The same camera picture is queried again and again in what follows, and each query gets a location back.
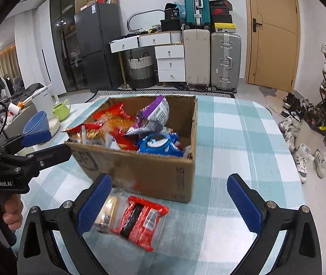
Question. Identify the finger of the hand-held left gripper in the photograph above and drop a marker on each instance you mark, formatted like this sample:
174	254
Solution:
36	138
54	156

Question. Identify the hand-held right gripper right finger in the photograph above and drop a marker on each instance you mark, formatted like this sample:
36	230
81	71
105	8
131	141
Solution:
244	206

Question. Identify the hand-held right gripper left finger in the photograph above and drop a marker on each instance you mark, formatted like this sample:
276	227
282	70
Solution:
94	203

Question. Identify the clear bread packet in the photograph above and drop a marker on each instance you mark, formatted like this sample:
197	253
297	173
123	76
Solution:
109	209

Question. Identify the white golden snack packet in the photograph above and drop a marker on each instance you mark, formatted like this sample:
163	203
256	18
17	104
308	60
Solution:
91	136

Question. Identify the red printed snack packet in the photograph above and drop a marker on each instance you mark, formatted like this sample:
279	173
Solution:
142	226

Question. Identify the cardboard box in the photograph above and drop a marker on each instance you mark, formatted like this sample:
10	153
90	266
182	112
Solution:
151	177

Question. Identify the small red snack packet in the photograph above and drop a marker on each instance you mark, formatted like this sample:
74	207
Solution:
122	142

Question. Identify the blue cookie packet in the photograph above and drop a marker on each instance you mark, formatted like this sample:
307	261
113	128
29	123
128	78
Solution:
154	146

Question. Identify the purple snack packet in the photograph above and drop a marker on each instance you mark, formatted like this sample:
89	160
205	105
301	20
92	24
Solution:
157	110

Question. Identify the person's left hand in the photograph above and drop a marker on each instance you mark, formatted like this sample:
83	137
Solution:
13	214

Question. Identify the stack of blue bowls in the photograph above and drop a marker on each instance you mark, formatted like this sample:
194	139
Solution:
36	121

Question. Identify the cream bowl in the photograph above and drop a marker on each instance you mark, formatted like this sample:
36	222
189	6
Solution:
54	124

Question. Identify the grey sofa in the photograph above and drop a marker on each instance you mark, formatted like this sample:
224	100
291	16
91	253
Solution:
16	120

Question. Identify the green mug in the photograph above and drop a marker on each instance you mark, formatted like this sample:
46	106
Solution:
61	111

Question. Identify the paper cup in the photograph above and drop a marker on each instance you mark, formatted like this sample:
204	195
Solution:
13	109

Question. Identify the white appliance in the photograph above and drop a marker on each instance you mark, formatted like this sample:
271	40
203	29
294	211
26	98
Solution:
44	100

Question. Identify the dark clothing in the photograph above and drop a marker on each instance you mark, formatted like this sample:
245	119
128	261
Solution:
28	91

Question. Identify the pile of sneakers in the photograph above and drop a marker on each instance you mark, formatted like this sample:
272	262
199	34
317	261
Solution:
302	160

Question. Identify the beige curtain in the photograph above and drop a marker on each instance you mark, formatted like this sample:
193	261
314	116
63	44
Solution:
8	63

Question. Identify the dark glass cabinet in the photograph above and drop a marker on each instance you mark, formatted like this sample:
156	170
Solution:
64	40

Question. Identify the round door mat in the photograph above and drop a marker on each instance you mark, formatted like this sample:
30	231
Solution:
274	100

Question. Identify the dark grey refrigerator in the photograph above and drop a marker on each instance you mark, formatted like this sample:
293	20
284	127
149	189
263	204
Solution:
99	45

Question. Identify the woven laundry basket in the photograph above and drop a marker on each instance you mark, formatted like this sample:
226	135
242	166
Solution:
141	73

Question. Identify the silver suitcase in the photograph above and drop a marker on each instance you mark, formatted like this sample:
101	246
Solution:
226	63

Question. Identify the white drawer chest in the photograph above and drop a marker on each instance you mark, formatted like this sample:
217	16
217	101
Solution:
170	63

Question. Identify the white desk with drawers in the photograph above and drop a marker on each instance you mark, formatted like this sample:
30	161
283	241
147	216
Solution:
151	40

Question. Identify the beige suitcase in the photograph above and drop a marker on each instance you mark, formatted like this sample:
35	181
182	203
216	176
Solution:
196	60

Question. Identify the chrome tube hoop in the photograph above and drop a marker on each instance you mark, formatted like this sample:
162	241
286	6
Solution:
140	13

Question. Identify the wooden door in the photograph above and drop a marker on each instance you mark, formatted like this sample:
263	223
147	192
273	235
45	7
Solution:
274	40

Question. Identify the yellow black shoe box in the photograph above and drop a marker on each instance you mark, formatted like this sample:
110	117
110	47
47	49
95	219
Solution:
223	28

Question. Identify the black labelled box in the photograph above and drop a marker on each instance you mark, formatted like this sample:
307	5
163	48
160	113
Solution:
173	11

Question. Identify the plain black shoe box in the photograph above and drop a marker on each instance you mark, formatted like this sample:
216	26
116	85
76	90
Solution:
221	19

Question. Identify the blue plastic bag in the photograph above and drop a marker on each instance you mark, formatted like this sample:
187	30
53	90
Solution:
181	10

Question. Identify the red black shoe box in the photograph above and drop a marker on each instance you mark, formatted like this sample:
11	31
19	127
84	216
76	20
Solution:
220	12

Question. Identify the teal suitcase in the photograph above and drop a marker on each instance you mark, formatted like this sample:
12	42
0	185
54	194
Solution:
196	4

